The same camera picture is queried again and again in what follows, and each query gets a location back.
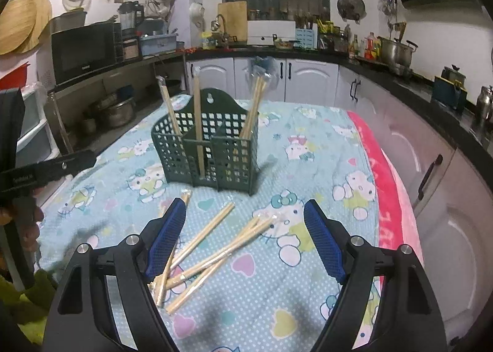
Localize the wooden cutting board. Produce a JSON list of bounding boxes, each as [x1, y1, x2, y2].
[[217, 1, 247, 43]]

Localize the chopsticks compartment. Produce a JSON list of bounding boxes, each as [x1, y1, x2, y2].
[[156, 76, 182, 136], [240, 56, 279, 140], [193, 67, 206, 178]]

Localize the hello kitty tablecloth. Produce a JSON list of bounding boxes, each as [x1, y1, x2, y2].
[[37, 101, 379, 351]]

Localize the black microwave oven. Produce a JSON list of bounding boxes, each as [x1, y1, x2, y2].
[[49, 21, 123, 86]]

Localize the blue knife block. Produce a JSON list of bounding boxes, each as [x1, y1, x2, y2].
[[294, 28, 318, 49]]

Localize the white sterilizer box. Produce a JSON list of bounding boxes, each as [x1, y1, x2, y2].
[[246, 21, 296, 46]]

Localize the person's hand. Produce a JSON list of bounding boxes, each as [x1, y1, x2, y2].
[[1, 197, 44, 253]]

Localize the blender with black lid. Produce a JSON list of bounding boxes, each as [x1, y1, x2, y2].
[[118, 1, 145, 40]]

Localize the steel kettle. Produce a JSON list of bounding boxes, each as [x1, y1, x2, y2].
[[475, 86, 493, 121]]

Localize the steel pot on shelf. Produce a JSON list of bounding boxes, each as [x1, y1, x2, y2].
[[100, 97, 135, 128]]

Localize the steel stock pot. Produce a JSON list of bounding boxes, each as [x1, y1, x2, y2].
[[378, 36, 418, 67]]

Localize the green plastic utensil basket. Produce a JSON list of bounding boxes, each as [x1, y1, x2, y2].
[[151, 88, 258, 195]]

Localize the chopsticks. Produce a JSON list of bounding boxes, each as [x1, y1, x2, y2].
[[165, 215, 278, 290]]

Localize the pink red blanket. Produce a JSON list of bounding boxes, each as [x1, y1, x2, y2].
[[347, 111, 424, 263]]

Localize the hanging pot lid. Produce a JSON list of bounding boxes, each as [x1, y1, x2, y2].
[[337, 0, 366, 24]]

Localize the light blue dish tub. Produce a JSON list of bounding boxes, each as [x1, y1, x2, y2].
[[140, 34, 177, 56]]

